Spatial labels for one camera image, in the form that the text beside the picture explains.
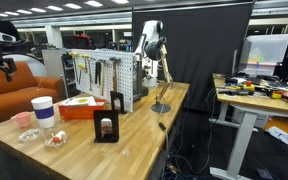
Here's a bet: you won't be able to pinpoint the blue and white booklet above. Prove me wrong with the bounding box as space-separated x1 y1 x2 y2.
61 97 73 107

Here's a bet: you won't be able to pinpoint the white bottle orange cap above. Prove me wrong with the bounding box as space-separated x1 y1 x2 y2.
48 130 68 145

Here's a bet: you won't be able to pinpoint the white pegboard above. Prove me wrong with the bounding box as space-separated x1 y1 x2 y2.
69 48 142 114

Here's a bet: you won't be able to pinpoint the white storage box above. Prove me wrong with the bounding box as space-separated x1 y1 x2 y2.
231 107 269 130

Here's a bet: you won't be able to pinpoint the clear plastic storage bin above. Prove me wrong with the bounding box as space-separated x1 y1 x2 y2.
244 33 288 78

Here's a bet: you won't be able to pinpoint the black curtain partition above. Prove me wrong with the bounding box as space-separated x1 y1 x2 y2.
131 1 256 113

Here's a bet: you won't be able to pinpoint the orange cardboard box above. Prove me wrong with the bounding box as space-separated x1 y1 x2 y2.
57 98 107 121

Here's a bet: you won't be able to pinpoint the white rounded furniture piece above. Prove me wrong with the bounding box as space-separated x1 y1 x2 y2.
3 53 48 78

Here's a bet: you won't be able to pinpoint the wooden-handle hammer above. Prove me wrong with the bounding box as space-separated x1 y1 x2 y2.
108 56 123 93
98 59 108 98

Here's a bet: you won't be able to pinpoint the yellow black hand tool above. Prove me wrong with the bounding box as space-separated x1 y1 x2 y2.
270 90 284 100

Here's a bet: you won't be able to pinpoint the clear glass jar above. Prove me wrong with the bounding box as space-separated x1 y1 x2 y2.
42 119 68 150

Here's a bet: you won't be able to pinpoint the black pliers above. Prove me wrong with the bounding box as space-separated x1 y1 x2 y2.
94 60 103 86

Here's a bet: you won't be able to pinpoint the grey computer monitor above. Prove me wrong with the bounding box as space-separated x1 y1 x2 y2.
232 39 253 77

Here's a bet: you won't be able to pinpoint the clear glass bowl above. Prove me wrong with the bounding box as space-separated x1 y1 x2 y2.
16 128 43 144

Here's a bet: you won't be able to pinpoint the black floor outlet box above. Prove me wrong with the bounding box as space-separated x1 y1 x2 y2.
255 167 274 180

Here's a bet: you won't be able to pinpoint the red cabinet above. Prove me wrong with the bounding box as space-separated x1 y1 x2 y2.
71 34 94 51

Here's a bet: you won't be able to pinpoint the pink mug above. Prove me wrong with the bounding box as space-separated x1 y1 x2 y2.
10 111 34 129

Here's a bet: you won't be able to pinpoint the yellow T-handle hex key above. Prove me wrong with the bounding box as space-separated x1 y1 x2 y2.
68 51 80 73
80 53 92 73
76 63 88 85

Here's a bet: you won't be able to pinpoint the black shelf rack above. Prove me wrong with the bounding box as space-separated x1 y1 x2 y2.
61 53 77 99

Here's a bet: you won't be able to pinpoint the grey cable black plug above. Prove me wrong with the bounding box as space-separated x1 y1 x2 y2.
158 121 170 180

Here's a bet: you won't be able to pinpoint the wooden-top white-leg desk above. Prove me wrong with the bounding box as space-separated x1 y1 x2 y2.
209 72 288 180

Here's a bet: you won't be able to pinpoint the orange sofa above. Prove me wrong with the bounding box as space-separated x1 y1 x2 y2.
0 60 67 129

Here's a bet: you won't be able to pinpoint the white crumpled papers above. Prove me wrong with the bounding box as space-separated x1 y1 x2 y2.
265 125 288 151

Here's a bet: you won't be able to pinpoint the black metal bookend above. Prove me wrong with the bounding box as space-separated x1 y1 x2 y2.
93 109 120 144
109 90 128 116

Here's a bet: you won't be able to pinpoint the orange floor mat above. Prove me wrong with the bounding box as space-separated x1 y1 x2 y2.
264 117 288 138

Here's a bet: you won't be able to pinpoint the white and blue coffee cup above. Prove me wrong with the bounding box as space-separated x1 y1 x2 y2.
30 95 56 130

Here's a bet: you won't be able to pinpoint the white carrot-print book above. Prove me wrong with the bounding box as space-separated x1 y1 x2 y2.
63 96 98 108

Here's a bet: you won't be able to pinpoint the white can orange label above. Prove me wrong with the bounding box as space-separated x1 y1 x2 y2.
100 117 114 138

